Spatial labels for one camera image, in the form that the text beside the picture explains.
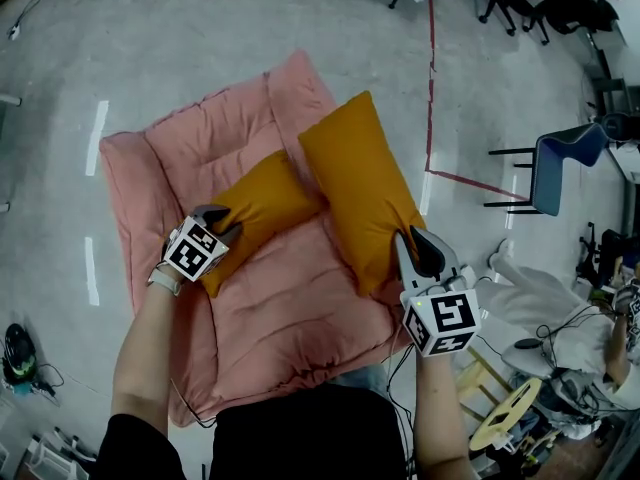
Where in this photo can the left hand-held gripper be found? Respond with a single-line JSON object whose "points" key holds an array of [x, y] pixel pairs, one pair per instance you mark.
{"points": [[192, 255]]}

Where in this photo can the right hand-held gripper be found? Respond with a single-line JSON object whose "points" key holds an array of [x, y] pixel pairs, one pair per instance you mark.
{"points": [[450, 318]]}

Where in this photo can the pink quilted duvet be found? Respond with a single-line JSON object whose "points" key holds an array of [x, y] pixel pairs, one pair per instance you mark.
{"points": [[280, 318]]}

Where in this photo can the person's right forearm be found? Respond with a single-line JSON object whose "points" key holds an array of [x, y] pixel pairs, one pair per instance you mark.
{"points": [[440, 418]]}

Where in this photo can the person's left forearm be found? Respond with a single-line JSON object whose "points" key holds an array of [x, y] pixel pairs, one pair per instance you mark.
{"points": [[140, 358]]}

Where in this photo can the beige wristband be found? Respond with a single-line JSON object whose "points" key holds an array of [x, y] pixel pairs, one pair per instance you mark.
{"points": [[165, 281]]}

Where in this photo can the blue chair with black legs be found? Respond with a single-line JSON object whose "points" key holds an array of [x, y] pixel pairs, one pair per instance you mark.
{"points": [[550, 178]]}

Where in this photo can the round wooden stool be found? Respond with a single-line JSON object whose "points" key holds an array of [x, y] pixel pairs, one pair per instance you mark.
{"points": [[520, 400]]}

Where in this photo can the person's black shirt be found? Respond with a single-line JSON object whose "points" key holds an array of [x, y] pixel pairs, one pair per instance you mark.
{"points": [[305, 438]]}

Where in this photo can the black and green helmet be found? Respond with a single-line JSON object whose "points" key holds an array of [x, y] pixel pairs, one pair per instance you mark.
{"points": [[19, 350]]}

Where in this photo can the white power strip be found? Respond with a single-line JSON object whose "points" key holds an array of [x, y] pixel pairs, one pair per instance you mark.
{"points": [[13, 31]]}

